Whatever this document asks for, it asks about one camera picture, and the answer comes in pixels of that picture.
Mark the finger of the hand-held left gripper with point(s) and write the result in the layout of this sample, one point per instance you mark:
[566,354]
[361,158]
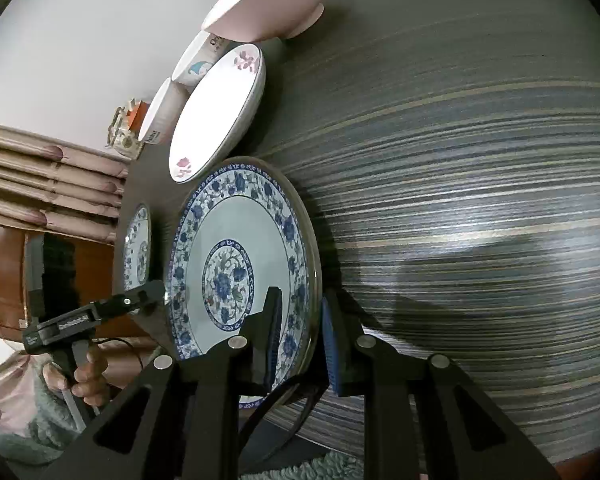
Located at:
[130,301]

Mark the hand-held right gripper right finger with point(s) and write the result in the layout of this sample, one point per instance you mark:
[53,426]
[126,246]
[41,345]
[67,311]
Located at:
[331,350]

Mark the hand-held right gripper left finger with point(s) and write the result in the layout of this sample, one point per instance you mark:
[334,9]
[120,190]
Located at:
[275,322]

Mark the small blue floral plate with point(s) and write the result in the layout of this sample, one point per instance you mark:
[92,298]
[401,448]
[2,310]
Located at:
[137,245]

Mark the large blue floral plate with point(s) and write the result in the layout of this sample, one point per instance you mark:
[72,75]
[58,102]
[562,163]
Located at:
[220,230]

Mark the large pink bowl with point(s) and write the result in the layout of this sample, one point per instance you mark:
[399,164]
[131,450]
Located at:
[275,5]

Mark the person's left forearm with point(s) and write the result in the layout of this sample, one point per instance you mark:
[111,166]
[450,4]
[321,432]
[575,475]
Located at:
[35,420]

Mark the person's left hand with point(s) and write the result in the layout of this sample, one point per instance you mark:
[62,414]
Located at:
[91,380]

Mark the brown wooden cabinet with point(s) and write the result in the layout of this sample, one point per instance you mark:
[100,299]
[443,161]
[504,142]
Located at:
[0,270]

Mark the pink pleated curtain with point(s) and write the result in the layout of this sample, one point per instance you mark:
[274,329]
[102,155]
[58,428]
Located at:
[40,180]

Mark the pink floral cloth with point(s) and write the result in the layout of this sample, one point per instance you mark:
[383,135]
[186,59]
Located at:
[0,395]

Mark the fuzzy grey garment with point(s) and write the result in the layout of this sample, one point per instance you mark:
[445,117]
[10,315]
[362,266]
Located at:
[305,470]

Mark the floral ceramic teapot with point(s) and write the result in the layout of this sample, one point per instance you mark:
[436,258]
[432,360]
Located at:
[125,145]

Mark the orange cup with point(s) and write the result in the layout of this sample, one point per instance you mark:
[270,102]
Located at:
[139,112]

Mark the white plate pink flowers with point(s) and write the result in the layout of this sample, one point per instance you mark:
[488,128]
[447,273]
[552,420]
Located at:
[215,110]

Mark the white bowl blue cartoon print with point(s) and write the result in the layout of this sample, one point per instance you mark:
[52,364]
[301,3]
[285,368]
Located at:
[195,62]

